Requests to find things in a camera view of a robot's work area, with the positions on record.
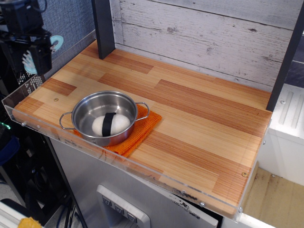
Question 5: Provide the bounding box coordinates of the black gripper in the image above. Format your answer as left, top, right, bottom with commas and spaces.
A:
0, 0, 52, 76

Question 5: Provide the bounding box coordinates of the light blue scrubber spoon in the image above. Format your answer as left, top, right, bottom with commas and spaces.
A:
22, 35, 64, 74

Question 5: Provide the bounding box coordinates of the stainless steel pot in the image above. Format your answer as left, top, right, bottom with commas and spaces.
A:
59, 90, 150, 147

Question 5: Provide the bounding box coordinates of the black perforated crate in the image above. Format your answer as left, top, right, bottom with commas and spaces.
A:
0, 67, 45, 96

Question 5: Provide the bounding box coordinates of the white rice ball toy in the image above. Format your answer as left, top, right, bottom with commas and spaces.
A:
92, 113, 131, 137

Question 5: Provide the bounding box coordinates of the orange cloth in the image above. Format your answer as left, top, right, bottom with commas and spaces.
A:
72, 104, 163, 158

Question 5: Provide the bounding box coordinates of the silver toy fridge cabinet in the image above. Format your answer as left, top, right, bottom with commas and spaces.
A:
50, 139, 222, 228

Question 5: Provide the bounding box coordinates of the clear acrylic table guard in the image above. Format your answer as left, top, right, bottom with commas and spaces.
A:
3, 70, 268, 218

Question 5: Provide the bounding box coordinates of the white side counter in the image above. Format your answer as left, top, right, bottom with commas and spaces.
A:
257, 84, 304, 185

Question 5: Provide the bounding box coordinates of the dark grey left post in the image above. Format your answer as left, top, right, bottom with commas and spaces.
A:
91, 0, 115, 59

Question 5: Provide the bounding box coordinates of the dark grey post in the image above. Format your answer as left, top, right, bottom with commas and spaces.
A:
91, 0, 115, 59
266, 4, 304, 112

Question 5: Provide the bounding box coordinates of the dark grey right post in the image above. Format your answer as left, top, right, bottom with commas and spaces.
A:
266, 4, 304, 112

